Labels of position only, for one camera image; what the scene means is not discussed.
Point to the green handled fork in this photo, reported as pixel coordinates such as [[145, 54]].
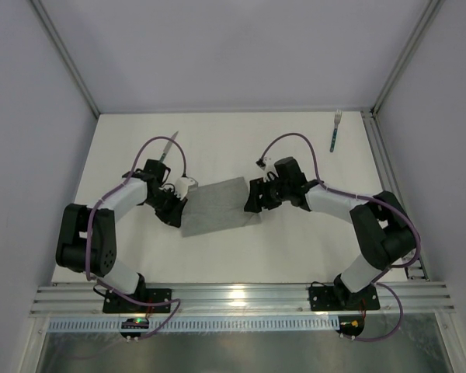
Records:
[[337, 121]]

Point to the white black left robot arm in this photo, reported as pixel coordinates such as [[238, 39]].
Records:
[[87, 241]]

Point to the aluminium left corner post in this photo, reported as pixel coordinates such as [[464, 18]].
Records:
[[55, 38]]

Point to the green handled knife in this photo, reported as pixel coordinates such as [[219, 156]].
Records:
[[167, 147]]

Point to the aluminium right corner post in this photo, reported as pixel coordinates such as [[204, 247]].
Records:
[[415, 38]]

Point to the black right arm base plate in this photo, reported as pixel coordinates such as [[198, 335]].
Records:
[[331, 298]]

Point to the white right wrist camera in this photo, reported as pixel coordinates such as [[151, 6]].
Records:
[[266, 164]]

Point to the aluminium corner post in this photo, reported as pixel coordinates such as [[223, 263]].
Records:
[[415, 38], [55, 38]]

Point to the aluminium right side rail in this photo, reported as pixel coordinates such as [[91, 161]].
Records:
[[414, 271]]

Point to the right black connector board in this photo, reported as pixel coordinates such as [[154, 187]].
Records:
[[351, 325]]

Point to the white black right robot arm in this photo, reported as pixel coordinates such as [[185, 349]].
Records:
[[382, 228]]

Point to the aluminium rail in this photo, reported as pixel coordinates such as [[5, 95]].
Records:
[[414, 271], [76, 299]]

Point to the aluminium front rail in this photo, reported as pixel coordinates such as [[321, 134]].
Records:
[[76, 299]]

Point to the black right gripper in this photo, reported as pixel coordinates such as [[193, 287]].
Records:
[[259, 195]]

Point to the left controller board with led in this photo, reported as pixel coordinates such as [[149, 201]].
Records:
[[134, 328]]

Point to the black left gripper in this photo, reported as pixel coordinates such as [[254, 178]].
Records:
[[171, 210]]

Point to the grey cloth napkin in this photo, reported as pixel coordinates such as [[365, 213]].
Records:
[[217, 207]]

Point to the slotted grey cable duct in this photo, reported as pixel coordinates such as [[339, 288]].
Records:
[[198, 324]]

